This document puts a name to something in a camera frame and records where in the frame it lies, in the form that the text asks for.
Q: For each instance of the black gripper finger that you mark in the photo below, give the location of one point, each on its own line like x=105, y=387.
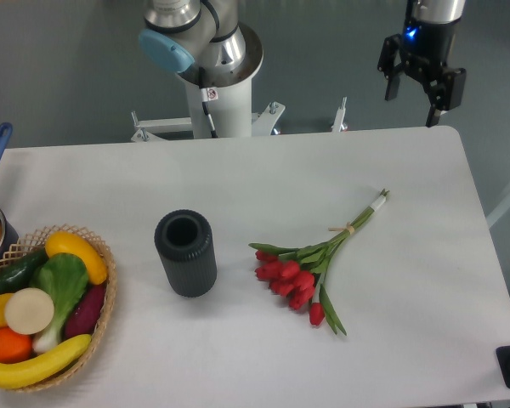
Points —
x=445, y=93
x=386, y=65

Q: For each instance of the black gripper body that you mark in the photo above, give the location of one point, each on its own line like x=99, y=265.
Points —
x=427, y=37

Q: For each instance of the red tulip bouquet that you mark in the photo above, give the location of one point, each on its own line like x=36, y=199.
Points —
x=298, y=274

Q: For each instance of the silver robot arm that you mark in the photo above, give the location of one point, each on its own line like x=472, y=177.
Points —
x=205, y=44

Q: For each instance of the dark grey ribbed vase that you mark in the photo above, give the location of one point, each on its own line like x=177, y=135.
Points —
x=184, y=242

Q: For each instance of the yellow squash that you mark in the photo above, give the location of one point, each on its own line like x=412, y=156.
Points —
x=67, y=242

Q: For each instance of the green bok choy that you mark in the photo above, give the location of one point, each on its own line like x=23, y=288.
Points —
x=42, y=309

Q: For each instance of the woven wicker basket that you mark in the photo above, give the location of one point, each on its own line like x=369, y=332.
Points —
x=35, y=241

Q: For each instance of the purple sweet potato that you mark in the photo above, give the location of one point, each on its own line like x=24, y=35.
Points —
x=85, y=316

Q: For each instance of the green cucumber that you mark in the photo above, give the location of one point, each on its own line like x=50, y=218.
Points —
x=17, y=275

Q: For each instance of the orange fruit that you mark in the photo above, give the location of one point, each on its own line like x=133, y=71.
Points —
x=14, y=347

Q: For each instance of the yellow banana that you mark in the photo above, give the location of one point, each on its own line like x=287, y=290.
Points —
x=37, y=369

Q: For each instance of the white table frame bracket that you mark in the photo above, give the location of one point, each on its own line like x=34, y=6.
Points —
x=264, y=123

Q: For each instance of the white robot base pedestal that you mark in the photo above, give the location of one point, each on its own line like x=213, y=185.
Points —
x=221, y=106

